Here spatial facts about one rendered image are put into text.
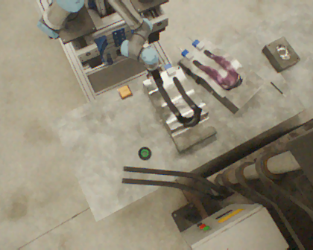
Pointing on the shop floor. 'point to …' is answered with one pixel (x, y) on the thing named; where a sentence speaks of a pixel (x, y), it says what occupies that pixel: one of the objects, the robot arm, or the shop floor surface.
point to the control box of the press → (229, 228)
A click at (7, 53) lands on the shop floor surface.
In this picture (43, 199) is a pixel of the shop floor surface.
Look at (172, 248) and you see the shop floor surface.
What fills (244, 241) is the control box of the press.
